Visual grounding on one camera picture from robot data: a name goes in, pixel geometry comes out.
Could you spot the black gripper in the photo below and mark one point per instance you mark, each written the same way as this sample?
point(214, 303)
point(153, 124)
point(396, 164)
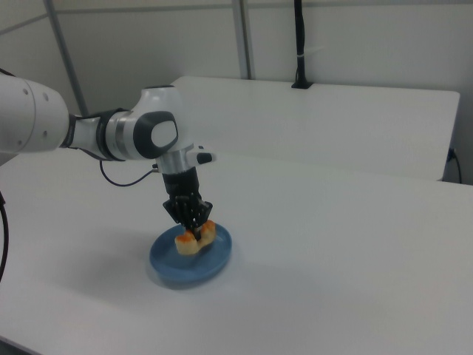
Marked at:
point(183, 188)

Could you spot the orange glazed bread piece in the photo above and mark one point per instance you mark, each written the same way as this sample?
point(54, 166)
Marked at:
point(186, 247)

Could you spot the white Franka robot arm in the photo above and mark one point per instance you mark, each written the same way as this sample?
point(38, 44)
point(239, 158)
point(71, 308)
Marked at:
point(33, 118)

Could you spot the blue round plate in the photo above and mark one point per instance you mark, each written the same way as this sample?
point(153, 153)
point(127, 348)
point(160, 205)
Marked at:
point(184, 270)

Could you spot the white adjacent table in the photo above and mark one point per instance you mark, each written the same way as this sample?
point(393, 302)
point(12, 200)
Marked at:
point(332, 122)

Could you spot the black pole with clamp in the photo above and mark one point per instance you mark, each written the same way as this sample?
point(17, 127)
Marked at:
point(300, 37)

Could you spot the grey metal frame post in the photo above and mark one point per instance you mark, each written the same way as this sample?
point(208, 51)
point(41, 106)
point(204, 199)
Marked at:
point(64, 48)
point(244, 37)

